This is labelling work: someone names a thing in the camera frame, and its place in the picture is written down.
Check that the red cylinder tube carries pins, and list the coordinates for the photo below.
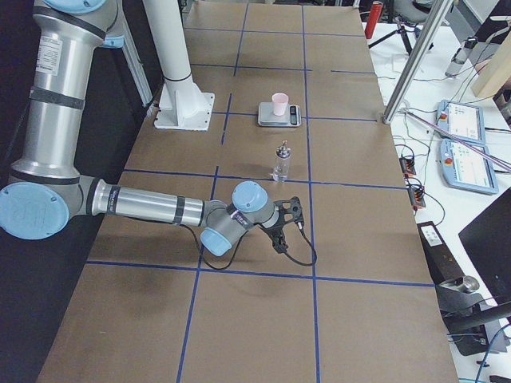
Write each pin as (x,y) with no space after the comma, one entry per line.
(374,15)

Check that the glass sauce dispenser bottle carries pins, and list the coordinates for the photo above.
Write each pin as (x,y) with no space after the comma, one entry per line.
(282,162)

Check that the black monitor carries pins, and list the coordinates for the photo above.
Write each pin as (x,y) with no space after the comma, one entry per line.
(487,243)

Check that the lower blue teach pendant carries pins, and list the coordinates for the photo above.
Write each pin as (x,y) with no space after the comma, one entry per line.
(462,168)

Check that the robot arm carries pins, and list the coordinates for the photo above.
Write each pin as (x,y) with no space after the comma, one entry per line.
(114,143)

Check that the wooden plank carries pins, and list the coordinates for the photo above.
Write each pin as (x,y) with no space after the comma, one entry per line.
(494,73)

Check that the pink cup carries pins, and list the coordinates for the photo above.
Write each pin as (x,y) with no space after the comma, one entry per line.
(279,103)

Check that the aluminium frame post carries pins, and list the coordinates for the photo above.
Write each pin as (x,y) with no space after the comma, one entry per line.
(433,22)

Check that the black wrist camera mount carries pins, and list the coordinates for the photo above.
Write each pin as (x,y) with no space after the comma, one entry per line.
(289,211)

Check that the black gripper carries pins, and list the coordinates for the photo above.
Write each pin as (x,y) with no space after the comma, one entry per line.
(273,231)

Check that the black electronics box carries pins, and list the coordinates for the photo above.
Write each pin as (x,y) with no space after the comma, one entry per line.
(440,260)

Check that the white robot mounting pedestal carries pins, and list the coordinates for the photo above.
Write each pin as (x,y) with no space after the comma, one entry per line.
(182,105)

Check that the upper blue teach pendant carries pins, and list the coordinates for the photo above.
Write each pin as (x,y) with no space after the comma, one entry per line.
(461,120)

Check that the blue teach pendant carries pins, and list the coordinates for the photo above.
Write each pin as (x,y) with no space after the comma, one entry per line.
(461,120)
(462,168)

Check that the digital kitchen scale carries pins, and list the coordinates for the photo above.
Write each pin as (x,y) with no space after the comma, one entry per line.
(291,117)

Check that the black tripod rod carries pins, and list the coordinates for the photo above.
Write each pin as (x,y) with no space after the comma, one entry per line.
(403,28)

